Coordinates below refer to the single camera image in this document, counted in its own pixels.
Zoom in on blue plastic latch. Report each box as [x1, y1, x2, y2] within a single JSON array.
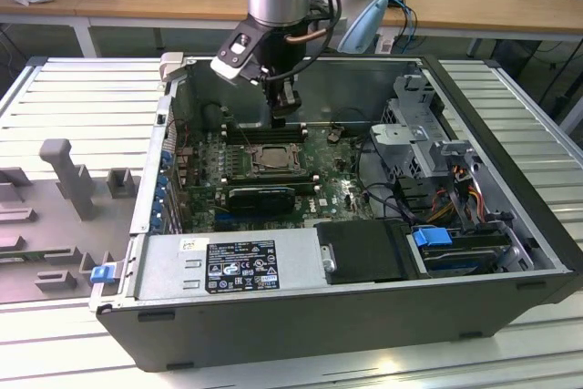
[[89, 264, 116, 285]]

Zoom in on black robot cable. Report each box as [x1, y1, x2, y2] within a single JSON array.
[[266, 0, 347, 80]]

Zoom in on pale blue teach pendant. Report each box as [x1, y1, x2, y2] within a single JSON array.
[[336, 0, 390, 54]]

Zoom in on grey parts rack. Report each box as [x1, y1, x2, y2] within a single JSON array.
[[0, 137, 140, 304]]

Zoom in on green motherboard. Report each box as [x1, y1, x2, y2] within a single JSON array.
[[181, 123, 382, 231]]

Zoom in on CPU socket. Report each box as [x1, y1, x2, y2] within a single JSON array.
[[245, 141, 307, 178]]

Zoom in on orange yellow wire bundle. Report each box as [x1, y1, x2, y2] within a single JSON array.
[[427, 177, 486, 224]]

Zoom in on black plastic shroud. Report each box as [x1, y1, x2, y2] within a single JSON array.
[[312, 219, 414, 286]]

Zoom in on black graphics card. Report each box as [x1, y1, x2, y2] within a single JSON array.
[[226, 185, 298, 216]]

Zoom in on blue disk carrier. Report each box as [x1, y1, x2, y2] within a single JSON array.
[[411, 226, 453, 254]]

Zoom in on black RAM slot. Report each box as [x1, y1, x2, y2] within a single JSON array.
[[226, 137, 306, 145], [226, 128, 306, 135], [226, 125, 306, 131], [225, 180, 318, 187], [225, 173, 316, 179], [225, 177, 317, 183], [226, 133, 306, 139]]

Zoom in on metal socket cover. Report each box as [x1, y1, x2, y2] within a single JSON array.
[[248, 143, 305, 176]]

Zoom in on black PC case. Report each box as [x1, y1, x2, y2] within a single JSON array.
[[88, 52, 583, 373]]

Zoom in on green RAM stick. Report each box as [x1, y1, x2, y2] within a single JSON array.
[[0, 250, 54, 267]]

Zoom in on blue cable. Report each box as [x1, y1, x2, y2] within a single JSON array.
[[385, 0, 418, 46]]

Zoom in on metal drive cage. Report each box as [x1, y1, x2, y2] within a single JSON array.
[[367, 73, 485, 192]]

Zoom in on black hard disk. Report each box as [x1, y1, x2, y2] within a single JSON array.
[[417, 236, 511, 277]]

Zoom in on silver power supply unit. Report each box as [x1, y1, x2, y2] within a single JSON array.
[[135, 230, 330, 300]]

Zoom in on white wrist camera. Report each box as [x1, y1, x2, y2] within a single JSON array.
[[209, 27, 264, 86]]

